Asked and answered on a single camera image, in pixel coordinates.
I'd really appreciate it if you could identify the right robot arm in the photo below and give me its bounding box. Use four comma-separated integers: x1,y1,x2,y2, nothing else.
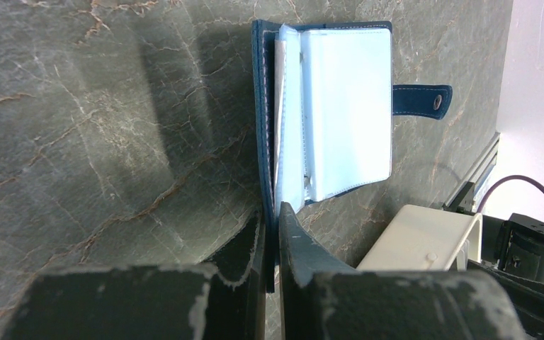
468,213,544,339

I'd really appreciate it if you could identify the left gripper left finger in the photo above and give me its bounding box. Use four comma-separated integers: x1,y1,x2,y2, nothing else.
3,210,266,339

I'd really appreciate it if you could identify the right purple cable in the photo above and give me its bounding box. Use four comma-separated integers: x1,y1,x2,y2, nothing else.
476,174,544,229

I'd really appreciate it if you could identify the navy blue card holder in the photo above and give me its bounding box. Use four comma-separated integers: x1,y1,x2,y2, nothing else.
251,19,453,292

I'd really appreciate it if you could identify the white plastic tray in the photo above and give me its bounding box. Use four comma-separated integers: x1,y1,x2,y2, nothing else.
356,205,483,271

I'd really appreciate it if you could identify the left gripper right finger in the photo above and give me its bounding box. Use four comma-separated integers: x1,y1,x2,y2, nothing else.
278,203,526,339

